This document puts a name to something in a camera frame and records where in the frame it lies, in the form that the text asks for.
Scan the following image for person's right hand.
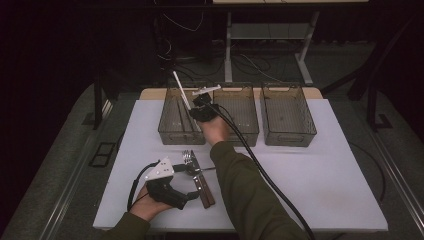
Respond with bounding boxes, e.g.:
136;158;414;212
198;116;232;147

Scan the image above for wooden handled fork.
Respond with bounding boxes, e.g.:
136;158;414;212
181;149;212;210

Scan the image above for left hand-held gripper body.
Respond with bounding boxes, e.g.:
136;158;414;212
145;157;188;211

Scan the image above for black floor cable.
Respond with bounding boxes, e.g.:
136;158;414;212
348;141;387;203

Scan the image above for hand-held gripper cable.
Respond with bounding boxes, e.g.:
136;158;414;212
203;101;317;240
126;159;161;212

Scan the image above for black floor frame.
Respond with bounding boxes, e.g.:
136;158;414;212
88;142;116;168

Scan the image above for white table mat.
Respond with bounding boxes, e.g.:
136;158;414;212
93;98;389;232

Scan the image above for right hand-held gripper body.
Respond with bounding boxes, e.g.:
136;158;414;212
191;84;223;123

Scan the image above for left hand-held gripper cable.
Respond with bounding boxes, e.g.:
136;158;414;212
126;159;161;212

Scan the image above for black metal stand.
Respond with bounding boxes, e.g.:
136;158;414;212
321;13;424;132
92;66;118;131

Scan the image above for wooden handled knife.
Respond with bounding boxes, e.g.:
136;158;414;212
190;149;216;207

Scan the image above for metal floor rail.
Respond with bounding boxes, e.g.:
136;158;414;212
368;128;424;229
38;99;114;240

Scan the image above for white metal desk frame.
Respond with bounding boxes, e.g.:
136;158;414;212
212;0;369;86

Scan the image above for person's left hand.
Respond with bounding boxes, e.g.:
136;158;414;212
129;184;173;223

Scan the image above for right hand-held gripper cable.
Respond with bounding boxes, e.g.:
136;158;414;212
203;101;317;240

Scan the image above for tangle of floor cables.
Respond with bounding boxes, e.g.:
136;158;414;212
156;36;291;84

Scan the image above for white hanging cable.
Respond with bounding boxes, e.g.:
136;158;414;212
153;0;205;33

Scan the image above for smoky clear plastic bin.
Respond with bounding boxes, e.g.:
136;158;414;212
259;82;318;148
211;82;260;148
157;82;208;146

